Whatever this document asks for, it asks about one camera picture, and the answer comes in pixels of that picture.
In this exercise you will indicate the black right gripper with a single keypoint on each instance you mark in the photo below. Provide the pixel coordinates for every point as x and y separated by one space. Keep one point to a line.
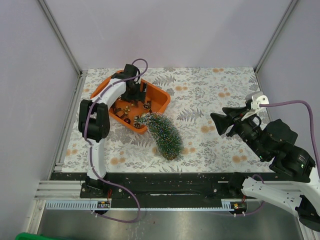
234 116

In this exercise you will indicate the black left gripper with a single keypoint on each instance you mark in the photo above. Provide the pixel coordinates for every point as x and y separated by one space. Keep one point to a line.
139 96

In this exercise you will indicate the small green christmas tree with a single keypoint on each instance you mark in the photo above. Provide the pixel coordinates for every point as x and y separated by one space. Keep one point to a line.
168 140

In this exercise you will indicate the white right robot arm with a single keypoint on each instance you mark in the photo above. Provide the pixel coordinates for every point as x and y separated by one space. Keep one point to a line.
274 144

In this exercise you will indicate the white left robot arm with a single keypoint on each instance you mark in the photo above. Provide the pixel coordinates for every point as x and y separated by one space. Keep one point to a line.
94 120

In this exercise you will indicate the small pine cone ornament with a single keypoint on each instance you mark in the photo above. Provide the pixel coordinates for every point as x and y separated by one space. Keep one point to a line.
147 105

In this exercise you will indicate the orange plastic bin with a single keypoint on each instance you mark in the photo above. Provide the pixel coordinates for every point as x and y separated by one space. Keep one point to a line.
120 109

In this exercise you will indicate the brown pine cone ornament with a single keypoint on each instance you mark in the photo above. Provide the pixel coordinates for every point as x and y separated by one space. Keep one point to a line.
136 117

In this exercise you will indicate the dark red small ball ornament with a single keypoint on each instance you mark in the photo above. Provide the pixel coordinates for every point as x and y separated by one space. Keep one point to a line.
127 120

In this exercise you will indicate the frosted pine cone ornament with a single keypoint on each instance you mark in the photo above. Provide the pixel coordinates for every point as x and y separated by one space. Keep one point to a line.
137 125

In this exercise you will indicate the floral patterned table mat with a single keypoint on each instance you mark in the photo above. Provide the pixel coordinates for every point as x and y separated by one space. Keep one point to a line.
195 93

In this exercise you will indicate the green plastic object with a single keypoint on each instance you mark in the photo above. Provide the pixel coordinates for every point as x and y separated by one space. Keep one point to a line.
30 236

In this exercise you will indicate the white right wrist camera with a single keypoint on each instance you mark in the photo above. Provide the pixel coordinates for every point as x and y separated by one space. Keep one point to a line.
253 102

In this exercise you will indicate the white slotted cable duct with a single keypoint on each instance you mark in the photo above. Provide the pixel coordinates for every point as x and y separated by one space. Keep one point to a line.
99 205

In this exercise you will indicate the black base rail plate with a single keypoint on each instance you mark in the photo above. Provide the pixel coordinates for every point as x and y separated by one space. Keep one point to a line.
214 185

